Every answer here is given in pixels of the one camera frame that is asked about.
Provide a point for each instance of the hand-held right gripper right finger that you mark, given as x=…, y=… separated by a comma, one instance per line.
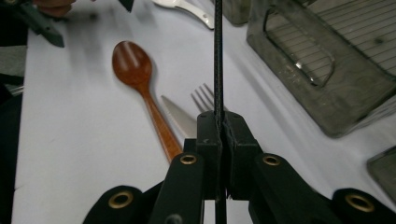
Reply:
x=238, y=149

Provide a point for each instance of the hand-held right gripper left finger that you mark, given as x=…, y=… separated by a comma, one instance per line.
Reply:
x=211, y=149

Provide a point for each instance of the metal fork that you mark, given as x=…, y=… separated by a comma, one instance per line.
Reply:
x=204, y=98

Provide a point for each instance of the brown wooden spoon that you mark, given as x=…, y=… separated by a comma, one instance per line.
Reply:
x=132, y=63

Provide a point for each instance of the white ceramic spoon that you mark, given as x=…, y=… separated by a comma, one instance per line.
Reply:
x=190, y=9

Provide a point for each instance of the black chopstick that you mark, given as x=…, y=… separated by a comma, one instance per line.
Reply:
x=217, y=46
x=221, y=46

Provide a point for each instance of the smoky transparent plastic bin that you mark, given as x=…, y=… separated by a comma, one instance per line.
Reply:
x=236, y=11
x=384, y=174
x=348, y=87

